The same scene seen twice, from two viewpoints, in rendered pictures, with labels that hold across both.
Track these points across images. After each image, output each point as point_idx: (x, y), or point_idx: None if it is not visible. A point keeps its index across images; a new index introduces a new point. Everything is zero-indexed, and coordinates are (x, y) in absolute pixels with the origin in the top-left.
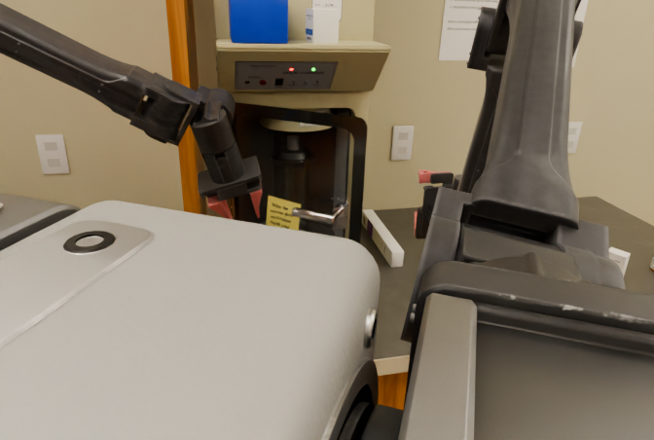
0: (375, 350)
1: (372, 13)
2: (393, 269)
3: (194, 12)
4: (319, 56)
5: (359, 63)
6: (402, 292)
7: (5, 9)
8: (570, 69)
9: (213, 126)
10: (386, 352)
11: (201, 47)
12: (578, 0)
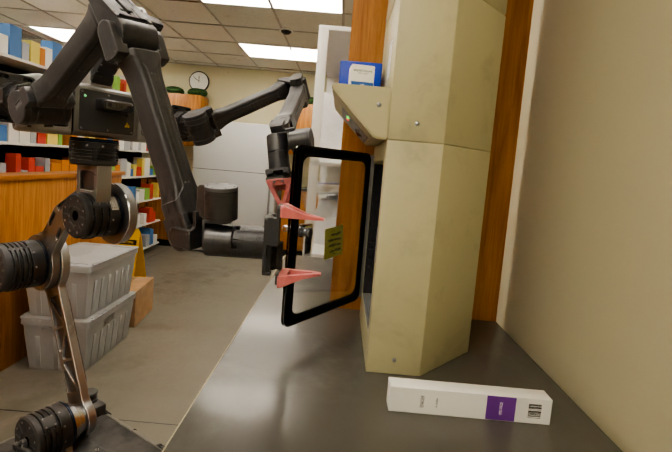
0: (237, 351)
1: (394, 59)
2: (381, 401)
3: (532, 111)
4: (338, 104)
5: (344, 106)
6: (322, 391)
7: (294, 97)
8: (61, 49)
9: (266, 138)
10: (230, 355)
11: (530, 144)
12: (91, 15)
